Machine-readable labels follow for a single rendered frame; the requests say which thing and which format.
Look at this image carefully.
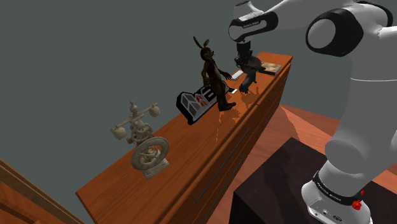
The black sign with grey red shapes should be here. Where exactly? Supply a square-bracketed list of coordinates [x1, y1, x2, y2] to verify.
[176, 85, 230, 126]

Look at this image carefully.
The book with tan cover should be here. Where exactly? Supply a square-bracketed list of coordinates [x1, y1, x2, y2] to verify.
[258, 60, 282, 76]

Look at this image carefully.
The dark grey figure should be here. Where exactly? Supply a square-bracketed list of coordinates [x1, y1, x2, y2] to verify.
[238, 57, 265, 95]

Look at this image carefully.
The brown rabbit figure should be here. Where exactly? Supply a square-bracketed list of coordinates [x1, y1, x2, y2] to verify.
[193, 36, 237, 112]

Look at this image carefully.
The beige wheel sculpture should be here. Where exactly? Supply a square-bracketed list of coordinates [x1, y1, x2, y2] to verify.
[110, 100, 171, 181]

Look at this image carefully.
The wooden chest of drawers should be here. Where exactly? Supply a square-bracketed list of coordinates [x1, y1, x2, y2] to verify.
[75, 52, 293, 224]

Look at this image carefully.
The dark robot stand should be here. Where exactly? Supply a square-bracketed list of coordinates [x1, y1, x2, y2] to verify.
[229, 137, 397, 224]

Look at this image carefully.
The wooden furniture piece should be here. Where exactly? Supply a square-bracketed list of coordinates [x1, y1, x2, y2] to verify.
[0, 158, 85, 224]

